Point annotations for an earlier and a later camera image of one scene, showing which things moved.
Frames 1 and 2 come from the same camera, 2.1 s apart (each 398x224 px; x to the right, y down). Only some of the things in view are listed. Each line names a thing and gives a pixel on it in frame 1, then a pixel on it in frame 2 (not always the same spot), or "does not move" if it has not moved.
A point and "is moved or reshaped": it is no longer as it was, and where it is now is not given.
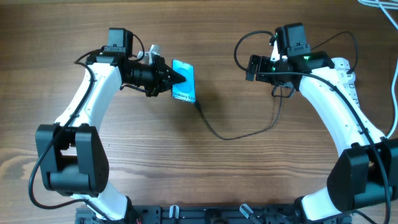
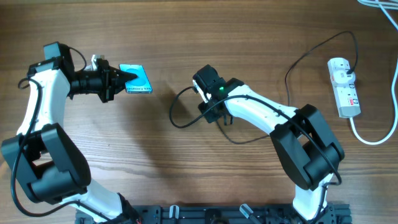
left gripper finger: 173,78 → 121,77
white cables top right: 392,4 does not move
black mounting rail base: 178,214 does not move
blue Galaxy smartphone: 186,91 is moved or reshaped
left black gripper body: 157,78 → 107,89
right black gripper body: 265,65 → 211,115
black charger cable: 277,119 is moved or reshaped
